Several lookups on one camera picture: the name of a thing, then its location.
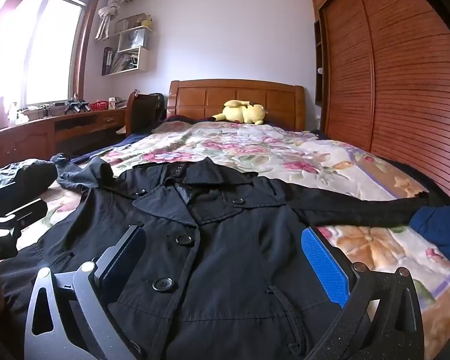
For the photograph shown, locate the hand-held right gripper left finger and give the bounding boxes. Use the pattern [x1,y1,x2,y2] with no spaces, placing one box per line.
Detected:
[23,223,148,360]

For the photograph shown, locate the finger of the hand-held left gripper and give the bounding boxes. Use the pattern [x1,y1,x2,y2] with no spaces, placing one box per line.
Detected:
[0,181,17,214]
[5,198,49,230]

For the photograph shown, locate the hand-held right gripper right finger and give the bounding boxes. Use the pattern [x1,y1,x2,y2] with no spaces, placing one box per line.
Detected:
[301,226,424,360]

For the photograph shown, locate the black coat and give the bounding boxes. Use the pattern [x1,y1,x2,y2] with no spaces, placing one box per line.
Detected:
[0,153,430,360]

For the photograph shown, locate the dark shiny clothes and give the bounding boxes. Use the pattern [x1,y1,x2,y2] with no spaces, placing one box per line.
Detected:
[0,158,59,196]

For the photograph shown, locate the wooden desk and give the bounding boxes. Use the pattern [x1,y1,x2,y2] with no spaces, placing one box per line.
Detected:
[0,107,128,173]

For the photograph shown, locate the floral blanket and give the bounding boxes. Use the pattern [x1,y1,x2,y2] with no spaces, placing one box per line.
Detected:
[17,121,450,360]

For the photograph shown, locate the black gadget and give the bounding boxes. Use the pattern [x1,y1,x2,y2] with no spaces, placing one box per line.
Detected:
[65,98,89,114]

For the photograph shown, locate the blue cloth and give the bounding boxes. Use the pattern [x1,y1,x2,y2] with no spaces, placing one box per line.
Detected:
[410,206,450,259]

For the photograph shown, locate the wooden chair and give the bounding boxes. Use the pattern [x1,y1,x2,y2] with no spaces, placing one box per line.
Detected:
[125,91,166,137]

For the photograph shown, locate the black binders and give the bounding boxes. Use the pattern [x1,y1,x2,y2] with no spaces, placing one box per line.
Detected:
[102,47,114,75]

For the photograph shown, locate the yellow plush toy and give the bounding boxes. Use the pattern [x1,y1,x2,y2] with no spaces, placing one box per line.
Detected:
[212,99,267,126]

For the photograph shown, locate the wooden bed headboard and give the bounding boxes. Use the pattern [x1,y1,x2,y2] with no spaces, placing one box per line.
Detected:
[167,79,306,132]

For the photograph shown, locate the stack of papers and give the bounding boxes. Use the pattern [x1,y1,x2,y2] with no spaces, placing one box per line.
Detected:
[113,50,139,73]

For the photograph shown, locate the wooden slatted wardrobe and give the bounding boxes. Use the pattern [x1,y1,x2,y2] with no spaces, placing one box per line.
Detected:
[310,0,450,207]

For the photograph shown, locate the white paper bag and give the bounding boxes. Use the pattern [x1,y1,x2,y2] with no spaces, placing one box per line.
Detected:
[118,30,147,51]

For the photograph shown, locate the tied beige curtain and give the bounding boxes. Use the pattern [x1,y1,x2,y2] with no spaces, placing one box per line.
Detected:
[95,0,132,40]

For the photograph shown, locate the flat cardboard box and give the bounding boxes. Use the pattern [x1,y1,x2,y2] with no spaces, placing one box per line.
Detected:
[114,13,145,34]

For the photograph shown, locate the window with wooden frame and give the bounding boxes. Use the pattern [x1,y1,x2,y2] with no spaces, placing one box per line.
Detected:
[0,0,102,113]

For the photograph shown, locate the white wall shelf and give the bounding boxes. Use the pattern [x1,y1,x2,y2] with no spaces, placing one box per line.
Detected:
[102,13,153,76]

